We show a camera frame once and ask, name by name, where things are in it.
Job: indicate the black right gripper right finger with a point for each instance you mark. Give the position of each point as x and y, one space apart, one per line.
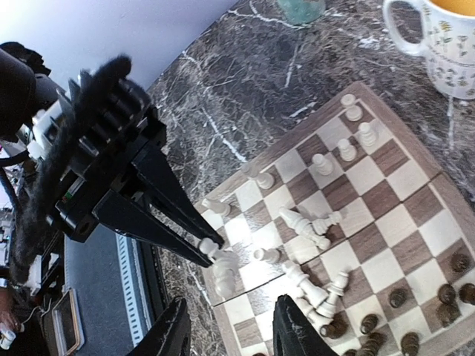
293 334

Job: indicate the yellow inside patterned mug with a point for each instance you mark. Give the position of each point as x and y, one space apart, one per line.
447 43

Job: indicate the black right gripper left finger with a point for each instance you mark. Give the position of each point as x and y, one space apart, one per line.
171 333

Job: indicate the wooden chess board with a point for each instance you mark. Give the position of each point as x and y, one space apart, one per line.
395 220

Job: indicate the white chess rook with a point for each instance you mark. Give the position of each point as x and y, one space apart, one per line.
352 111

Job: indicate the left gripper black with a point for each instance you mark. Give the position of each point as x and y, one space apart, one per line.
119 135

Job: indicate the white cable duct strip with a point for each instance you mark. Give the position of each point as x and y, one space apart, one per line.
136 304

